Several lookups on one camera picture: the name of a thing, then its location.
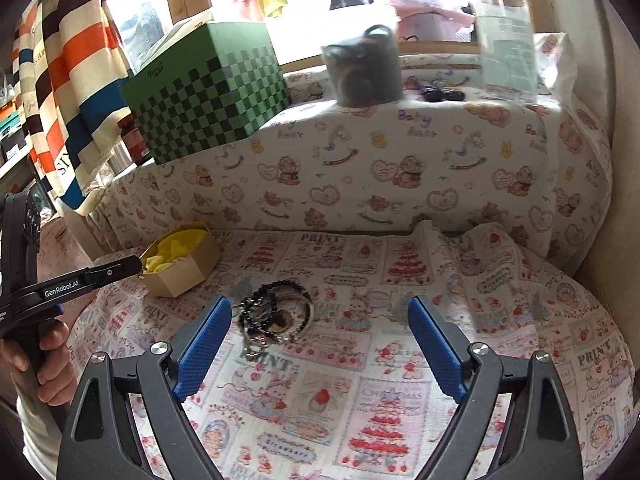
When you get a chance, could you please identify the person's left hand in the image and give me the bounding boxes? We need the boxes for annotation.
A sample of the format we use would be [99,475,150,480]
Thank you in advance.
[1,321,77,406]

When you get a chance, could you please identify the yellow cloth in box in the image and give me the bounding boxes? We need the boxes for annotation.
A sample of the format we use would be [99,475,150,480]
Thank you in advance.
[142,229,207,274]

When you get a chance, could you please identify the octagonal cardboard box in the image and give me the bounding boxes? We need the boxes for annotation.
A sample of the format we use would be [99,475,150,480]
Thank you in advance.
[140,222,221,298]

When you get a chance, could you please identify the red brown pill bottle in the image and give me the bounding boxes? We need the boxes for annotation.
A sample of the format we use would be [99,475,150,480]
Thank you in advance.
[118,114,151,166]

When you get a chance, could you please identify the round gold pendant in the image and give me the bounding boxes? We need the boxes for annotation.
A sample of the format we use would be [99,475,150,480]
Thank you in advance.
[269,310,294,334]

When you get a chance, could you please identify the striped curtain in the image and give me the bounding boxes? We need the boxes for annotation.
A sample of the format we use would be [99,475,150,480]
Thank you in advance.
[12,0,131,209]

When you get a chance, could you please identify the green checkered gift box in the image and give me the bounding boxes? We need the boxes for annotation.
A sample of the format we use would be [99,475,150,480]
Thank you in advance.
[122,22,291,165]

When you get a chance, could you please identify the teddy bear print cloth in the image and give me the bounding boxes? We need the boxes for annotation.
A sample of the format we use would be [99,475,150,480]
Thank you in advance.
[91,32,613,272]

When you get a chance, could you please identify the grey translucent container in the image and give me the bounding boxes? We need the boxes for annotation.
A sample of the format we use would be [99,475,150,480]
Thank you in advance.
[322,24,404,108]

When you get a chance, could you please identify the clear spray bottle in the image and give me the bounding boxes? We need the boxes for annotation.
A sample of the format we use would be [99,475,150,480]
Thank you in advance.
[471,0,538,102]

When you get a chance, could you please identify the silver charm bracelet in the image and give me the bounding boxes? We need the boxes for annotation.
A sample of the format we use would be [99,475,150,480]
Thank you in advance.
[240,294,281,361]

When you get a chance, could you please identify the black bead bracelet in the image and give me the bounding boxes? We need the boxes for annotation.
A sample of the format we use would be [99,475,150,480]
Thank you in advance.
[236,278,316,344]

